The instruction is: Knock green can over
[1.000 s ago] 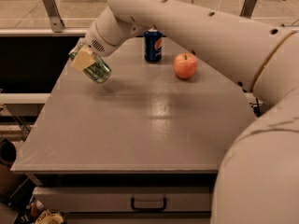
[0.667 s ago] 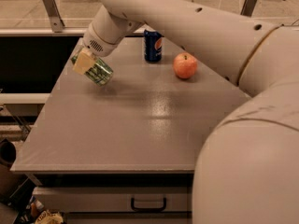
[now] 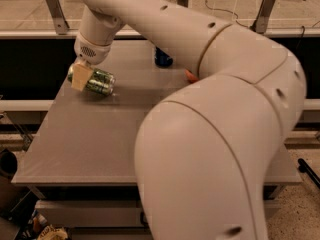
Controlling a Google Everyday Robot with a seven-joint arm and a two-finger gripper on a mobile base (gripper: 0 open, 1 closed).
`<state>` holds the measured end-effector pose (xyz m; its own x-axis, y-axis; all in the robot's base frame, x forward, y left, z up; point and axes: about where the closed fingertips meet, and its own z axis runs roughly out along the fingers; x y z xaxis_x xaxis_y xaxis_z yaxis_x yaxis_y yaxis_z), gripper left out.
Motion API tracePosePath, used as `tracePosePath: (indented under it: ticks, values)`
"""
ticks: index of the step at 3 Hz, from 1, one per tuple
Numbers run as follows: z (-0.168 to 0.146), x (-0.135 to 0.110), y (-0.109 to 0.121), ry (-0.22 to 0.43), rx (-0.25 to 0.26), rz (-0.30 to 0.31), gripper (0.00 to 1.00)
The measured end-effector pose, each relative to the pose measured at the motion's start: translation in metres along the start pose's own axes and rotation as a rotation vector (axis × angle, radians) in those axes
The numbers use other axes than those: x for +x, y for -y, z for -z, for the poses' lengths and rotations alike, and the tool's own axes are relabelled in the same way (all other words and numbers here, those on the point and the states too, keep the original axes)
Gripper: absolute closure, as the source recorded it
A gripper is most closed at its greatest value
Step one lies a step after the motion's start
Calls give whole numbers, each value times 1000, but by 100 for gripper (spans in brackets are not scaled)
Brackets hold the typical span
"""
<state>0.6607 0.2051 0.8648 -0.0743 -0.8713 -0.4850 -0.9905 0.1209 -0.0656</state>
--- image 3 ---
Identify green soda can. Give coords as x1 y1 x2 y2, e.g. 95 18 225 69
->
67 64 115 96

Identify red apple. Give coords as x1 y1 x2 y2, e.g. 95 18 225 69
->
185 70 199 83

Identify blue Pepsi can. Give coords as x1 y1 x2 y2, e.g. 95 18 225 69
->
154 47 173 68

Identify left metal bracket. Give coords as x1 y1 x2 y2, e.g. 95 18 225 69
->
45 0 69 35

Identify clutter items on floor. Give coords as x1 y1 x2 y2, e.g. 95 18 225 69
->
18 211 70 240

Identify right metal bracket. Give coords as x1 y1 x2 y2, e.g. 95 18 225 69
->
250 0 276 34

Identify dark bin at left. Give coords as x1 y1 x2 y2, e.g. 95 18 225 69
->
0 149 18 179

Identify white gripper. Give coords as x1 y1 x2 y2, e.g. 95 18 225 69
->
71 33 111 91

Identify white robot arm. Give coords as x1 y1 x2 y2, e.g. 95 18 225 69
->
77 0 306 240

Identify black pole on floor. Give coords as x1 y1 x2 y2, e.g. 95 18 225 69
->
298 158 320 189

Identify grey drawer front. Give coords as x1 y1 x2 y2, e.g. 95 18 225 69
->
35 200 144 228

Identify black drawer handle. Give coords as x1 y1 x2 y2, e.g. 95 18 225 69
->
139 212 149 227

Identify black cable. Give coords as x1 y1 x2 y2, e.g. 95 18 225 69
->
201 0 320 48

